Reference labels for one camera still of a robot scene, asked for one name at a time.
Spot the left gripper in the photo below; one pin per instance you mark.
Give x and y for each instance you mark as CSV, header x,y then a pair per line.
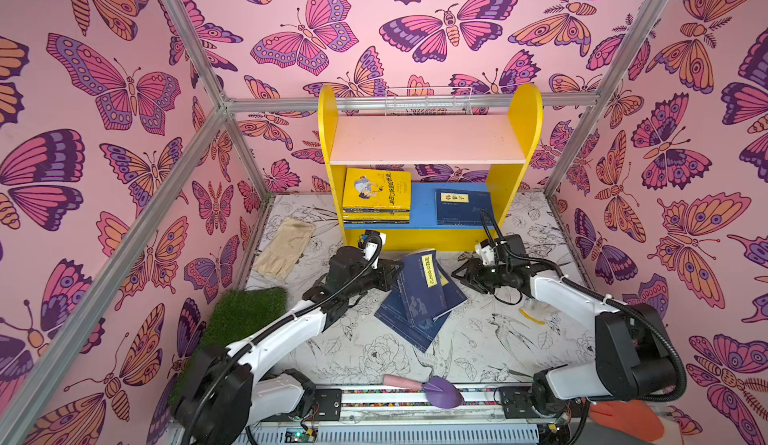
x,y
382,277

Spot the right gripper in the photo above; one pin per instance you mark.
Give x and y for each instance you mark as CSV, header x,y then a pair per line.
x,y
475,272

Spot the navy blue book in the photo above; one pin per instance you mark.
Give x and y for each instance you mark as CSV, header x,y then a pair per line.
x,y
420,287
453,295
392,313
461,208

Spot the yellow cartoon book bottom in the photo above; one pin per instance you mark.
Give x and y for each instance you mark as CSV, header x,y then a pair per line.
x,y
371,190

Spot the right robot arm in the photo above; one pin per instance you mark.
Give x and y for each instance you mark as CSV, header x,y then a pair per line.
x,y
634,358

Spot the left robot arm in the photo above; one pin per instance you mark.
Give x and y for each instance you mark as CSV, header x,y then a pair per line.
x,y
226,389

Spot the yellow pink blue bookshelf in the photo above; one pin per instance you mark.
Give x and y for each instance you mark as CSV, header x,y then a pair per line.
x,y
505,144

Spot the green artificial grass mat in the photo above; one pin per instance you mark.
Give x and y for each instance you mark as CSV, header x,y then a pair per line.
x,y
237,315

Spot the purple pink trowel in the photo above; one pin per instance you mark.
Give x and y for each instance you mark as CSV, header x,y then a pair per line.
x,y
439,392

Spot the green circuit board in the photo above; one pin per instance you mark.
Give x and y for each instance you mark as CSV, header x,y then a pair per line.
x,y
299,435

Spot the orange rubber glove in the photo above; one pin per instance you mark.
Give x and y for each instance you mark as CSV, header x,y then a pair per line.
x,y
633,418

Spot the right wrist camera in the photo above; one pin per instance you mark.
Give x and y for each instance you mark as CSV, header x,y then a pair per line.
x,y
486,253

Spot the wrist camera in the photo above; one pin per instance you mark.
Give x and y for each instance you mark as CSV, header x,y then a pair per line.
x,y
486,253
371,243

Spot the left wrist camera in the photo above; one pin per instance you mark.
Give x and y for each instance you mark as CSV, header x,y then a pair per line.
x,y
371,243

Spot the aluminium mounting rail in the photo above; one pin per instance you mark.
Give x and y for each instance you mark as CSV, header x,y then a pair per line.
x,y
383,405

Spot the white slotted cable duct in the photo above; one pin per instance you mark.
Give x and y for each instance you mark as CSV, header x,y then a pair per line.
x,y
405,434

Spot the white wire basket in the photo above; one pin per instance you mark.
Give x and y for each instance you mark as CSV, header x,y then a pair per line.
x,y
423,101

